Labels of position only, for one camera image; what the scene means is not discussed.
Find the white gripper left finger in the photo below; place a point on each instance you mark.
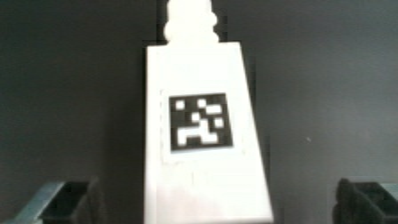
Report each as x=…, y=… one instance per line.
x=60, y=205

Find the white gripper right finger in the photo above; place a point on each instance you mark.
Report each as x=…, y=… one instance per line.
x=367, y=203

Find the white stool leg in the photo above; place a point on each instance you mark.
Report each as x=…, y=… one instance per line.
x=205, y=175

